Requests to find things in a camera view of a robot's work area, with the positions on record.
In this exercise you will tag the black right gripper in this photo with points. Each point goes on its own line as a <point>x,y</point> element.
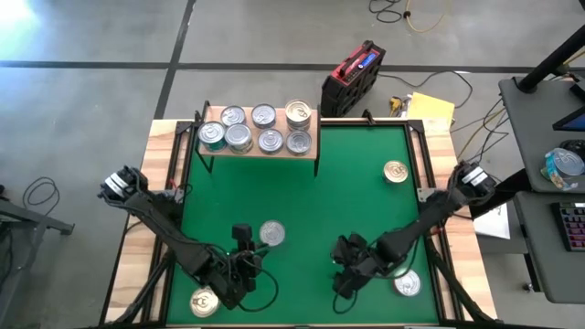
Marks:
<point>356,274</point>

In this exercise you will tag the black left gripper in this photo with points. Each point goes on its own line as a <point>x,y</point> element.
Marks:
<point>240,272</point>

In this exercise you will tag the green barcode label can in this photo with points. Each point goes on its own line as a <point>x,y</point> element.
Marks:
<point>270,141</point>

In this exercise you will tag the gold lid teal label can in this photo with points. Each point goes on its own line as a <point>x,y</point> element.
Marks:
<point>396,171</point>

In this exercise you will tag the light blue cartoon label can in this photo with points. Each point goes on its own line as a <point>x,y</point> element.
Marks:
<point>299,142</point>

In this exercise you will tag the green nutrition label can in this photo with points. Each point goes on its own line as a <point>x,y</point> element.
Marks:
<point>238,136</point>

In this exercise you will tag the teal chunk light tuna can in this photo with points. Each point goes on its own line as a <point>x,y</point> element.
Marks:
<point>212,134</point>

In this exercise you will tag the blue albacore solid white can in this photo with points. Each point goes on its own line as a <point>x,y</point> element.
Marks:
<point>263,115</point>

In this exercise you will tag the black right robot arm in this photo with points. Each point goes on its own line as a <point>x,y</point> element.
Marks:
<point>434,215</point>

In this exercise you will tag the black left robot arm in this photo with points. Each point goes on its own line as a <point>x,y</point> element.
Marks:
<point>160,224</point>

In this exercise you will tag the wooden shelf with black legs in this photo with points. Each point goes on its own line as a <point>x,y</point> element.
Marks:
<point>274,156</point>

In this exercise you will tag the green table mat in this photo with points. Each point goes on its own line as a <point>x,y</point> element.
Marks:
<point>320,205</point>

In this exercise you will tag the white paper sheet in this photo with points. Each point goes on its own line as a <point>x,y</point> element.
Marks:
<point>496,224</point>

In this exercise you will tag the black desk support bar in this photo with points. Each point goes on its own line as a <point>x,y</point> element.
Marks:
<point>507,192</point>

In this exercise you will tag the yellow paper pad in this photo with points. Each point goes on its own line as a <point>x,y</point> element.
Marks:
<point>429,109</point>

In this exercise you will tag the red and black tool case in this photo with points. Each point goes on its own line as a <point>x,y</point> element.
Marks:
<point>349,87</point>

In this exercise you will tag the grey desk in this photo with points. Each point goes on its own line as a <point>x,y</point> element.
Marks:
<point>530,137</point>
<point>548,265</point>

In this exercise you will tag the black keyboard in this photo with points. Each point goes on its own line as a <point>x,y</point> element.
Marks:
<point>571,226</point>

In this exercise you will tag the grey metal stand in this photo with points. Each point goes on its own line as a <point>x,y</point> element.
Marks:
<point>36,218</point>

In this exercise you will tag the can on side desk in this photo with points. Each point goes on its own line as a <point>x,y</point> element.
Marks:
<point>564,166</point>

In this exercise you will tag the black computer mouse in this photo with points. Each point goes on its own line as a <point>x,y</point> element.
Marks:
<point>573,146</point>

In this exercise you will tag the black tablet screen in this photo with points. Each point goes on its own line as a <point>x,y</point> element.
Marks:
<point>573,121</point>

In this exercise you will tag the black monitor pole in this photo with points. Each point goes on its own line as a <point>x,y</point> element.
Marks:
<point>553,59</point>

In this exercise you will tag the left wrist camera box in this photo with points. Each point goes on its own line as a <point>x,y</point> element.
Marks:
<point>242,235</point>

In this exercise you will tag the black metal table frame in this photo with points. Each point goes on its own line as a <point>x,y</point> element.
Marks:
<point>388,123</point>

